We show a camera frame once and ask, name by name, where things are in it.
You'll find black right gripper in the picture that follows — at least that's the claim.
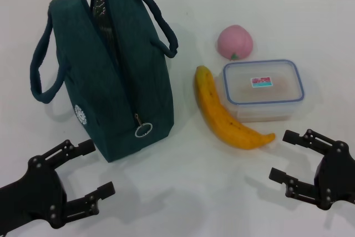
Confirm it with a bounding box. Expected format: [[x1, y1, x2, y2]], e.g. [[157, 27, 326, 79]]
[[268, 128, 355, 210]]

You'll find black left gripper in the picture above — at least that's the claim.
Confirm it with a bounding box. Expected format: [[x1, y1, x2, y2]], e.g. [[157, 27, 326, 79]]
[[0, 139, 116, 234]]

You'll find dark teal insulated lunch bag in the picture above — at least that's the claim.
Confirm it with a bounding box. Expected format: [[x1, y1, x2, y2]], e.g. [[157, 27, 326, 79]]
[[29, 0, 179, 163]]

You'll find clear plastic food container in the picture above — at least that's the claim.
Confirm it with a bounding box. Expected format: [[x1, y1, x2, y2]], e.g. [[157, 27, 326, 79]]
[[221, 59, 305, 123]]

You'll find yellow banana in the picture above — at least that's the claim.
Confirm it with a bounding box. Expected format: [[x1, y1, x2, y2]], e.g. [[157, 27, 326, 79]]
[[195, 64, 276, 150]]

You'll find pink toy peach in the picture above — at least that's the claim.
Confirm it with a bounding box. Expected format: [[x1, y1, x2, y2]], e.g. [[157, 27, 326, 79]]
[[216, 24, 255, 62]]

